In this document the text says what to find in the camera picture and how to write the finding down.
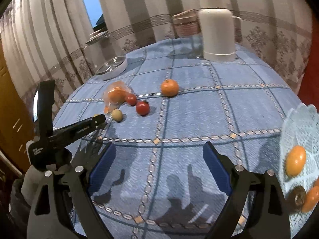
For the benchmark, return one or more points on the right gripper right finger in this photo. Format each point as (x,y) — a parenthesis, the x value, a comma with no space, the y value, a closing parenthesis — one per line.
(268,217)

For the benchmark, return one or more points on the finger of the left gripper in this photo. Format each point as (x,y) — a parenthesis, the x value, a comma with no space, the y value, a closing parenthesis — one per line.
(67,135)

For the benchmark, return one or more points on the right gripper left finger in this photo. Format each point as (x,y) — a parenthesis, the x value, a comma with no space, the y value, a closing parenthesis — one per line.
(49,215)

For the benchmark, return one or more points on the dark brown wrinkled fruit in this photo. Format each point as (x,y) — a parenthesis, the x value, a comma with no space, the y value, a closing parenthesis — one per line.
(295,200)

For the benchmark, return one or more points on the small orange mandarin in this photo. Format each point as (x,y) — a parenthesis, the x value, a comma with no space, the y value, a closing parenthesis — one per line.
(311,199)

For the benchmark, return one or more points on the oval orange kumquat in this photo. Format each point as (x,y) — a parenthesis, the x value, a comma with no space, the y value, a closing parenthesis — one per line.
(295,161)

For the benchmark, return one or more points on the red cherry tomato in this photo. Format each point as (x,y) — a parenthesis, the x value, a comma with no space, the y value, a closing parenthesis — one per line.
(142,108)
(131,99)

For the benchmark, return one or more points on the light blue lattice basket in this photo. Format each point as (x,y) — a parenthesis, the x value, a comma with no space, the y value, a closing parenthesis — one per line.
(299,128)

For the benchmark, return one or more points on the yellow-green small fruit right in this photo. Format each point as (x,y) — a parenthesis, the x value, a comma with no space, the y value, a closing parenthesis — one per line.
(117,115)

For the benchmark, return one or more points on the plastic bag orange peels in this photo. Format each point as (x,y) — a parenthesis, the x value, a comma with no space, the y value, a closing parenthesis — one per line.
(114,95)

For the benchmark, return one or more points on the glass electric kettle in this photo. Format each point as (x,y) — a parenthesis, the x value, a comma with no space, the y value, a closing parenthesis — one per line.
(107,59)

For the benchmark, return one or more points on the blue checked tablecloth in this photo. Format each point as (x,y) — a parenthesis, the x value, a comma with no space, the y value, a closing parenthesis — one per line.
(159,185)

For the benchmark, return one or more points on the beige striped curtain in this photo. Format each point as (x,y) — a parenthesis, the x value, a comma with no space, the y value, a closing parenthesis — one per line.
(45,39)

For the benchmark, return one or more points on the mandarin with stem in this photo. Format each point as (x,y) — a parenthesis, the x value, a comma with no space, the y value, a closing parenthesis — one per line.
(169,88)

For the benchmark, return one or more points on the red quilted bedspread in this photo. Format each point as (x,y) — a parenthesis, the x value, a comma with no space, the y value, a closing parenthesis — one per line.
(308,92)

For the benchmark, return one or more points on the pink lidded glass cup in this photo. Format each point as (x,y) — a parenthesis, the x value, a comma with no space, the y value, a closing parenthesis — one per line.
(187,28)

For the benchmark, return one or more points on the white thermos flask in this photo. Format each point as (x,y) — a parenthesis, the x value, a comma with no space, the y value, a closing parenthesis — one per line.
(218,31)

